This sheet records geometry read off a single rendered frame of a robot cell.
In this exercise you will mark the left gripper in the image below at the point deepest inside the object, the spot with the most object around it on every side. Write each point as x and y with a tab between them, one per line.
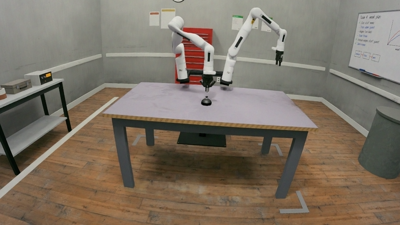
279	57

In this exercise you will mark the grey dome bell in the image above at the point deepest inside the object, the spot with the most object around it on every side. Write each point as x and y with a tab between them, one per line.
206	101

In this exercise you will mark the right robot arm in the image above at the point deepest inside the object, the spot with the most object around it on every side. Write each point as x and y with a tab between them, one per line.
176	25

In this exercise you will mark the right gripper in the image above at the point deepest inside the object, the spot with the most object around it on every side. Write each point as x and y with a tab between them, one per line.
207	78

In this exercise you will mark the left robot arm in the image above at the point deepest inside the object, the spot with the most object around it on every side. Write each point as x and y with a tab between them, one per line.
243	34

